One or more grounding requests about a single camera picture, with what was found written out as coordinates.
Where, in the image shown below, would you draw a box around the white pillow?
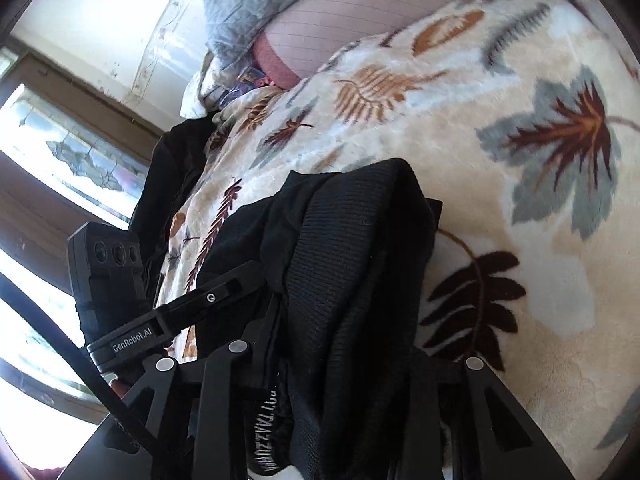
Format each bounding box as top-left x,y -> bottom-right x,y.
180,51 -> 238,119

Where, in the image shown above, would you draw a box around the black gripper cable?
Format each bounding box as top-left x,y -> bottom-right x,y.
0,271 -> 162,456

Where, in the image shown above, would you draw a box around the small colourful box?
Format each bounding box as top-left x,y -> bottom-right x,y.
233,66 -> 270,93

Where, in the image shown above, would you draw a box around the black garment at bed edge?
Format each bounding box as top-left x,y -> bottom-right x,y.
129,115 -> 215,297

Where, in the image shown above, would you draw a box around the black pants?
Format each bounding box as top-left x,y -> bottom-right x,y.
195,158 -> 437,479

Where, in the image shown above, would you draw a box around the leaf pattern fleece blanket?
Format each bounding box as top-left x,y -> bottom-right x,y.
158,0 -> 639,479

